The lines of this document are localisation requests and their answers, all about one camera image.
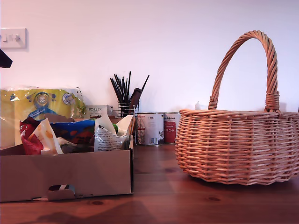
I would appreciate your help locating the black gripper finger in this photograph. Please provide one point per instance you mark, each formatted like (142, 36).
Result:
(4, 60)

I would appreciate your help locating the red white Maltesers bunnies bag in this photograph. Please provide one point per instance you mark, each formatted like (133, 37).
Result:
(30, 144)

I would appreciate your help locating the blue mini eggs bag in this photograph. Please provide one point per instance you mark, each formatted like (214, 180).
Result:
(70, 127)

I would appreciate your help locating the brown cardboard box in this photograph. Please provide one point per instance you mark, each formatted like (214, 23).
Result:
(70, 172)

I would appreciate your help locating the white Porlex box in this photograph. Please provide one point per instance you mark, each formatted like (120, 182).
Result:
(95, 110)

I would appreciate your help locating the yellow kitchen towel pack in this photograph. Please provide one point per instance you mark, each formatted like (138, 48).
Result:
(23, 105)

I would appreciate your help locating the black chopstick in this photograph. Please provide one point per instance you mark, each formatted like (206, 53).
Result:
(119, 88)
(129, 86)
(115, 90)
(144, 84)

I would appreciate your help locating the white printed paper sheet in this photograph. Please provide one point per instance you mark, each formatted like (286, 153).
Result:
(63, 187)

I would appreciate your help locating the red and white tin can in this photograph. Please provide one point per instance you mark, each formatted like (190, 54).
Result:
(169, 130)

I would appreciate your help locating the white tissue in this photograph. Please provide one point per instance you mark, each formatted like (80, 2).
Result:
(198, 106)

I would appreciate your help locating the white wall light switch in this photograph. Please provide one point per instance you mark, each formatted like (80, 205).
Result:
(14, 38)

